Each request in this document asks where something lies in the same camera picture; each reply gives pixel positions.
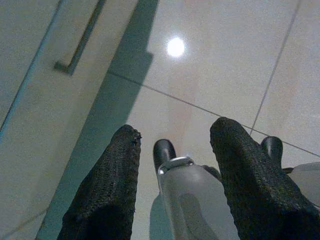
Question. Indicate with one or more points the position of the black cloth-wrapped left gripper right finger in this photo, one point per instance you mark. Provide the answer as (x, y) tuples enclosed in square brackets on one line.
[(255, 190)]

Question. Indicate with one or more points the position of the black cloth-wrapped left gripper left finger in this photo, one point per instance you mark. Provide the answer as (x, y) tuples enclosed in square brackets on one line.
[(107, 195)]

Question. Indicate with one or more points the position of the white cabinet door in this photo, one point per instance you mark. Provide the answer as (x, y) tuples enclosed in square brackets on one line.
[(62, 100), (15, 37)]

